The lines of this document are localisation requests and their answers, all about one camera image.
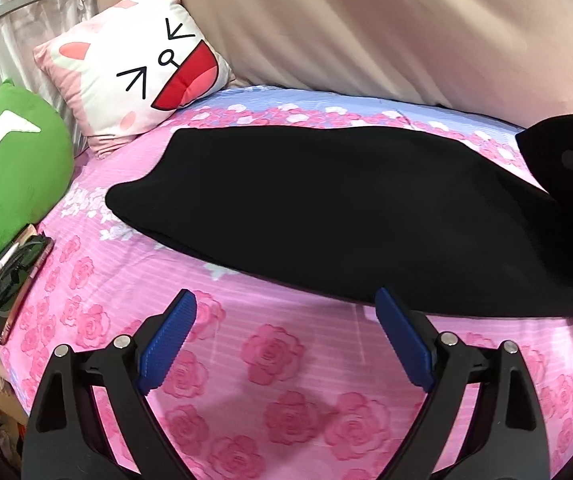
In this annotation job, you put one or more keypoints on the black pants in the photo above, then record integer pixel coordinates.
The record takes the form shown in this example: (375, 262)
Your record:
(316, 210)

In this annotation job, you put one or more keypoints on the pink floral bedsheet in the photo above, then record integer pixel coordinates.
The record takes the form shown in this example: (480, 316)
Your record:
(266, 360)

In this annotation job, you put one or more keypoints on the green plush pillow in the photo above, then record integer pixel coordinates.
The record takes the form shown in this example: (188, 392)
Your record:
(16, 185)

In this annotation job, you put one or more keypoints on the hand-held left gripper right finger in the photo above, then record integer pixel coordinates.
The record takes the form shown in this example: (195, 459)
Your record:
(406, 342)

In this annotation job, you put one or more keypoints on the beige cloth drape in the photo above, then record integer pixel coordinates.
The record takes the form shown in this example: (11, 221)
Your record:
(366, 35)

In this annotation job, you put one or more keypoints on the dark screen phone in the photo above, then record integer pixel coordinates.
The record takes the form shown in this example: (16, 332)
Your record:
(4, 317)

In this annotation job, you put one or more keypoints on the white cat face pillow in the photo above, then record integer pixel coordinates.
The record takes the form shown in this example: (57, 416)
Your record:
(131, 60)

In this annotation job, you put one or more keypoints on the grey metal rod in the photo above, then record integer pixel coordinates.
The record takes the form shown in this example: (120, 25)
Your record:
(31, 5)

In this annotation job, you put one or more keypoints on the black sunglasses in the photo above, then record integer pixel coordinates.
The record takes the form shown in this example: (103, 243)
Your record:
(16, 272)

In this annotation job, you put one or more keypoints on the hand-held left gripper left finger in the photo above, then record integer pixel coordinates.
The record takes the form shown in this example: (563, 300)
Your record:
(167, 340)

